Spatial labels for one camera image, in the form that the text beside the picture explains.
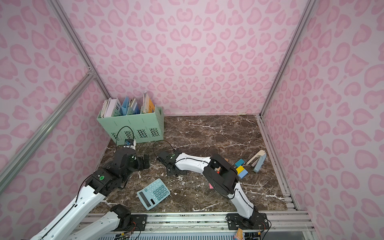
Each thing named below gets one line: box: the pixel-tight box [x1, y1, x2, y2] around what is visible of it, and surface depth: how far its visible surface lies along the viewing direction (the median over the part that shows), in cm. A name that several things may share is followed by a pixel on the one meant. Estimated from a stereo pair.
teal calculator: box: [137, 178, 171, 210], surface depth 82 cm
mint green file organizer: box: [96, 106, 165, 146], surface depth 91 cm
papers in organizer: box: [100, 91, 156, 118], surface depth 94 cm
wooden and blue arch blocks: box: [246, 150, 267, 173], surface depth 94 cm
